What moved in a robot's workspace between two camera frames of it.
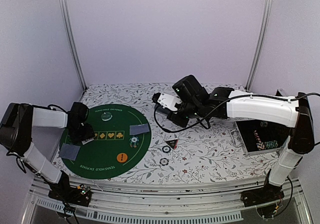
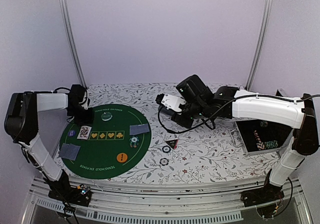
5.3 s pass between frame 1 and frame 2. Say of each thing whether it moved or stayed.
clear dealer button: stayed
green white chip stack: stayed
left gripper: moved
